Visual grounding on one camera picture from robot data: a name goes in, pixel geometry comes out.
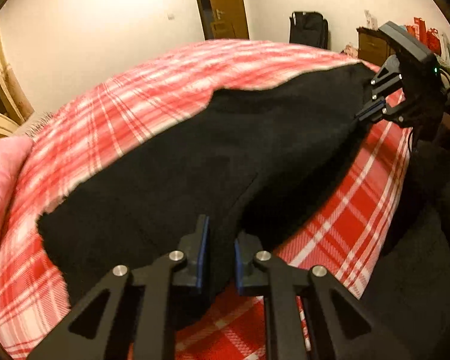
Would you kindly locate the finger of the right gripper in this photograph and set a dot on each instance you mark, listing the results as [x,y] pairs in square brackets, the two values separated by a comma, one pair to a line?
[376,110]
[388,80]

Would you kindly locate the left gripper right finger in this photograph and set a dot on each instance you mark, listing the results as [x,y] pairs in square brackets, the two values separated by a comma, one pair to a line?
[309,314]

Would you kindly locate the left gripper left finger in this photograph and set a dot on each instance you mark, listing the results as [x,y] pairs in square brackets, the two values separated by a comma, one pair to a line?
[130,311]

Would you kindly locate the black pants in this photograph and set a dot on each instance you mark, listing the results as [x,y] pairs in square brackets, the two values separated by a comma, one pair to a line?
[253,161]

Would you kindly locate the brown wooden dresser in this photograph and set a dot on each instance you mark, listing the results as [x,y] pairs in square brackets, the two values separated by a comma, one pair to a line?
[373,47]

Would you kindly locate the red plaid bed sheet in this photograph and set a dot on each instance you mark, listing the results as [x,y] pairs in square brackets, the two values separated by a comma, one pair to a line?
[346,235]

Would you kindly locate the brown wooden door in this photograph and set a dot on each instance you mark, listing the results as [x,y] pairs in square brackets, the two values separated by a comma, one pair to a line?
[223,19]

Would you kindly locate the striped pillow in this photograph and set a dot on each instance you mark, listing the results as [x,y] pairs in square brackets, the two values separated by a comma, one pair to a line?
[35,123]

